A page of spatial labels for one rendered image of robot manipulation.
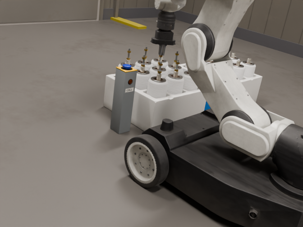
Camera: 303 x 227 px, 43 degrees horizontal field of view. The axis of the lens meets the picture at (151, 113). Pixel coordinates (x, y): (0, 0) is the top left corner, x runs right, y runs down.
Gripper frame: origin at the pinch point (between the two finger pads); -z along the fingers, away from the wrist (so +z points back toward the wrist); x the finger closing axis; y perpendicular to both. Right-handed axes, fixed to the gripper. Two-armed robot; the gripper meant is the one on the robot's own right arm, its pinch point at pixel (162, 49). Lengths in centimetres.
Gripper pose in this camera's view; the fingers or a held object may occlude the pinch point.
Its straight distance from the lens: 199.3
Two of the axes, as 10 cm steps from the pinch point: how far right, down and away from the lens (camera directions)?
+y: -2.4, -4.2, 8.7
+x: 9.6, 0.2, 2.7
